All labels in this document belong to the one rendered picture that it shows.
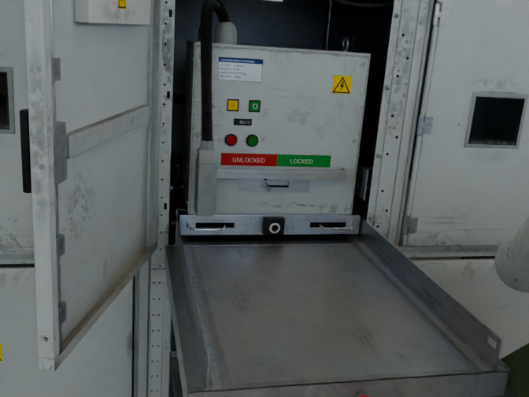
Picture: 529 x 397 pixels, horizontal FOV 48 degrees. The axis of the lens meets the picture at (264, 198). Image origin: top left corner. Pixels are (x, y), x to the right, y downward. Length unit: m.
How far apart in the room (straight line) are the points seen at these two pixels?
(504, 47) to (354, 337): 0.96
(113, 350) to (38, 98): 0.97
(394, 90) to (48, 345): 1.11
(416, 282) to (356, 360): 0.38
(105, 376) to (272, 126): 0.86
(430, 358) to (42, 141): 0.82
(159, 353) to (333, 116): 0.85
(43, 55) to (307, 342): 0.72
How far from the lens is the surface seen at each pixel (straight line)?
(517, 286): 1.41
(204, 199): 1.56
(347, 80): 1.70
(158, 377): 1.85
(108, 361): 1.80
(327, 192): 1.75
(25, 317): 1.74
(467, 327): 1.32
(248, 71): 1.62
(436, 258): 1.91
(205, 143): 1.54
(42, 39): 0.97
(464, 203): 1.88
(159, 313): 1.75
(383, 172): 1.75
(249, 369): 1.12
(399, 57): 1.71
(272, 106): 1.65
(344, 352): 1.21
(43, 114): 0.98
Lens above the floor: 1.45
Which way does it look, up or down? 16 degrees down
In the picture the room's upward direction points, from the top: 4 degrees clockwise
